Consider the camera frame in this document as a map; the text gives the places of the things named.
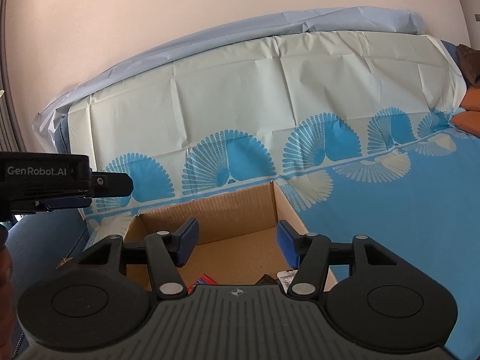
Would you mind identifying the brown cardboard box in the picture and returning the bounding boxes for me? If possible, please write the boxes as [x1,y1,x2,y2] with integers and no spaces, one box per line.
[122,179,339,294]

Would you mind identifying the brown cushion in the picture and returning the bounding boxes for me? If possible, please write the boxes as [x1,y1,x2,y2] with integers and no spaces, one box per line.
[456,44,480,88]

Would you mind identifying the blue fabric sofa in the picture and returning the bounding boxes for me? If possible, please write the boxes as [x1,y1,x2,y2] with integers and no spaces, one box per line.
[6,207,91,346]

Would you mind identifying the blue white patterned cloth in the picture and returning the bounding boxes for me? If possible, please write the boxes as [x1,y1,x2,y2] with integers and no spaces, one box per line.
[55,31,479,359]

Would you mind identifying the orange cushion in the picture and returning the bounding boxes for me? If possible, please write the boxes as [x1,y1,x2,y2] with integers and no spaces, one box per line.
[451,88,480,137]

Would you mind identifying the silver snack stick packet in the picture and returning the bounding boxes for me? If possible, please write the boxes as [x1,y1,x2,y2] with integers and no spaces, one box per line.
[277,269,298,293]

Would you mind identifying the person's left hand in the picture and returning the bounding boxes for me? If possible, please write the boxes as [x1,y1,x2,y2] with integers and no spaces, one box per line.
[0,226,16,359]

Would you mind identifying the light blue plastic sheet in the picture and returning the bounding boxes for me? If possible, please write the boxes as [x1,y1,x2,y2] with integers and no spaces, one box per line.
[32,6,425,151]

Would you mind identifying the red orange snack packet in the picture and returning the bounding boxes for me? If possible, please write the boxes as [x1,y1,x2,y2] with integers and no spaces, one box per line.
[187,274,217,293]

